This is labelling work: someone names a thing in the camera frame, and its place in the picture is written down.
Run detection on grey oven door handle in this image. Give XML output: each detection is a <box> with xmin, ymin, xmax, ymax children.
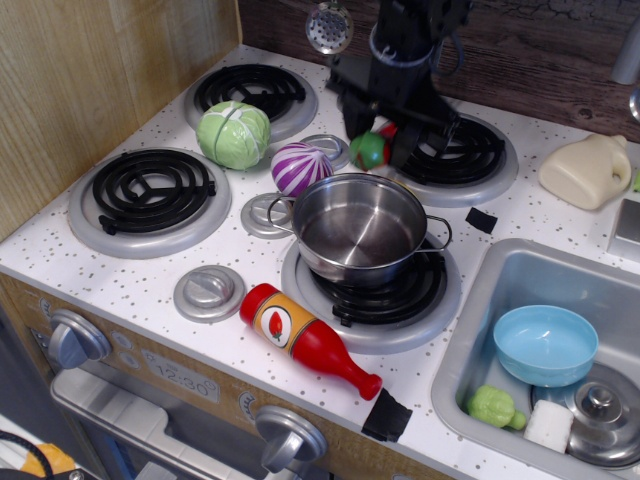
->
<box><xmin>51</xmin><ymin>369</ymin><xmax>280</xmax><ymax>479</ymax></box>

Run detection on middle grey stove knob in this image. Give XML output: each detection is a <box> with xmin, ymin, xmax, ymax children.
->
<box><xmin>302</xmin><ymin>134</ymin><xmax>350</xmax><ymax>171</ymax></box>

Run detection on oven knob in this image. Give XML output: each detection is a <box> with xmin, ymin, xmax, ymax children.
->
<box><xmin>255</xmin><ymin>405</ymin><xmax>328</xmax><ymax>474</ymax></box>
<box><xmin>48</xmin><ymin>309</ymin><xmax>112</xmax><ymax>369</ymax></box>

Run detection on black burner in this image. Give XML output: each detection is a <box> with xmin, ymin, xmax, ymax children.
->
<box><xmin>184</xmin><ymin>63</ymin><xmax>318</xmax><ymax>142</ymax></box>
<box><xmin>375</xmin><ymin>114</ymin><xmax>519</xmax><ymax>208</ymax></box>
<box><xmin>281</xmin><ymin>245</ymin><xmax>462</xmax><ymax>355</ymax></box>
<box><xmin>68</xmin><ymin>148</ymin><xmax>232</xmax><ymax>260</ymax></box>

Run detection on purple striped toy onion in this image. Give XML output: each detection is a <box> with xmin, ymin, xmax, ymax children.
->
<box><xmin>271</xmin><ymin>142</ymin><xmax>334</xmax><ymax>197</ymax></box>

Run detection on back right black burner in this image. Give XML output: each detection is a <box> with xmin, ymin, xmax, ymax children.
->
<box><xmin>375</xmin><ymin>114</ymin><xmax>519</xmax><ymax>208</ymax></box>

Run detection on green toy vegetable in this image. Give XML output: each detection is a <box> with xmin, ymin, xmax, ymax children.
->
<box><xmin>467</xmin><ymin>385</ymin><xmax>527</xmax><ymax>430</ymax></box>

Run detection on light blue bowl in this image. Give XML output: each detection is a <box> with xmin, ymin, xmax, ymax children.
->
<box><xmin>493</xmin><ymin>305</ymin><xmax>599</xmax><ymax>388</ymax></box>

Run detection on grey sink basin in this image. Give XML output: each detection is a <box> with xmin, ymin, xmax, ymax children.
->
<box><xmin>432</xmin><ymin>239</ymin><xmax>639</xmax><ymax>479</ymax></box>

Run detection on orange object bottom left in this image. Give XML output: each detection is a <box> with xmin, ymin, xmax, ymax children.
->
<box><xmin>20</xmin><ymin>444</ymin><xmax>76</xmax><ymax>478</ymax></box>

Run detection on red toy ketchup bottle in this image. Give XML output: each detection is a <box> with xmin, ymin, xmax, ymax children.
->
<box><xmin>239</xmin><ymin>283</ymin><xmax>383</xmax><ymax>401</ymax></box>

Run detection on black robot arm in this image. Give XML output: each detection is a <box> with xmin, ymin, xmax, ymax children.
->
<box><xmin>327</xmin><ymin>1</ymin><xmax>473</xmax><ymax>168</ymax></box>

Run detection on small black tape square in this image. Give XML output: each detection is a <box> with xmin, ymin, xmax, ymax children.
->
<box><xmin>465</xmin><ymin>207</ymin><xmax>498</xmax><ymax>234</ymax></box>

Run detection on front grey stove knob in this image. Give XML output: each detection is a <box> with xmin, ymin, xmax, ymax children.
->
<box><xmin>173</xmin><ymin>265</ymin><xmax>246</xmax><ymax>323</ymax></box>

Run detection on right oven knob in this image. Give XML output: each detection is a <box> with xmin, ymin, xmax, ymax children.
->
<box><xmin>255</xmin><ymin>405</ymin><xmax>328</xmax><ymax>474</ymax></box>

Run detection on red toy chili pepper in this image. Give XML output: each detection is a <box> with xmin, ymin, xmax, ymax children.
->
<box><xmin>349</xmin><ymin>122</ymin><xmax>397</xmax><ymax>171</ymax></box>

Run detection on grey stove knob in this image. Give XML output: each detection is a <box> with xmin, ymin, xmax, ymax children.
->
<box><xmin>302</xmin><ymin>134</ymin><xmax>350</xmax><ymax>171</ymax></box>
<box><xmin>173</xmin><ymin>265</ymin><xmax>246</xmax><ymax>323</ymax></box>
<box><xmin>240</xmin><ymin>193</ymin><xmax>293</xmax><ymax>240</ymax></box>

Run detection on stainless steel pot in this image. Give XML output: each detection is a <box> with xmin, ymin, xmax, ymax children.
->
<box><xmin>266</xmin><ymin>173</ymin><xmax>453</xmax><ymax>287</ymax></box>

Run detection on cream toy jug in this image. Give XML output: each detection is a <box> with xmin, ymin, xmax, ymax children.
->
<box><xmin>538</xmin><ymin>134</ymin><xmax>632</xmax><ymax>210</ymax></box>

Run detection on white cylinder toy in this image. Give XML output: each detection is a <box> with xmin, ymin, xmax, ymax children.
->
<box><xmin>524</xmin><ymin>400</ymin><xmax>574</xmax><ymax>454</ymax></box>

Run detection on green toy cabbage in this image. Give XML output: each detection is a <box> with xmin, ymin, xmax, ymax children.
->
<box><xmin>196</xmin><ymin>101</ymin><xmax>271</xmax><ymax>170</ymax></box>

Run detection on silver faucet base block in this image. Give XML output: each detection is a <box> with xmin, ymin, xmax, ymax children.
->
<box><xmin>607</xmin><ymin>199</ymin><xmax>640</xmax><ymax>262</ymax></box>

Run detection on silver faucet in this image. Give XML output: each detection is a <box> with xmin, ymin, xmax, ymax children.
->
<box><xmin>611</xmin><ymin>17</ymin><xmax>639</xmax><ymax>122</ymax></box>

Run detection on steel pot lid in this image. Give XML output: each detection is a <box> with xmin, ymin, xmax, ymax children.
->
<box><xmin>530</xmin><ymin>363</ymin><xmax>639</xmax><ymax>470</ymax></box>

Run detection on back left black burner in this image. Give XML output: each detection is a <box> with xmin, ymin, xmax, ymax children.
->
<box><xmin>184</xmin><ymin>63</ymin><xmax>318</xmax><ymax>142</ymax></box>

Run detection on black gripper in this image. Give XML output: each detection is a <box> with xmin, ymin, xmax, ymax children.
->
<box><xmin>326</xmin><ymin>52</ymin><xmax>460</xmax><ymax>168</ymax></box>

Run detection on front left black burner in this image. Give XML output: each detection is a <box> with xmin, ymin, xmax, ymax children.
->
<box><xmin>68</xmin><ymin>148</ymin><xmax>232</xmax><ymax>260</ymax></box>

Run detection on left oven knob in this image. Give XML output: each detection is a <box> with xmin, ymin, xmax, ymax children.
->
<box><xmin>48</xmin><ymin>309</ymin><xmax>112</xmax><ymax>369</ymax></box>

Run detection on hanging metal strainer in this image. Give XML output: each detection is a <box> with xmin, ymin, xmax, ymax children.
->
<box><xmin>305</xmin><ymin>1</ymin><xmax>354</xmax><ymax>55</ymax></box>

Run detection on oven clock display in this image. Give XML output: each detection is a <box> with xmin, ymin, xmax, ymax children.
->
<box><xmin>142</xmin><ymin>349</ymin><xmax>220</xmax><ymax>403</ymax></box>

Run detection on front right black burner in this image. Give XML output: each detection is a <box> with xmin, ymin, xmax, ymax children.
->
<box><xmin>281</xmin><ymin>245</ymin><xmax>462</xmax><ymax>355</ymax></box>

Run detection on centre grey stove knob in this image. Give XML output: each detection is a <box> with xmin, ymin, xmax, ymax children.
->
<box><xmin>240</xmin><ymin>193</ymin><xmax>293</xmax><ymax>240</ymax></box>

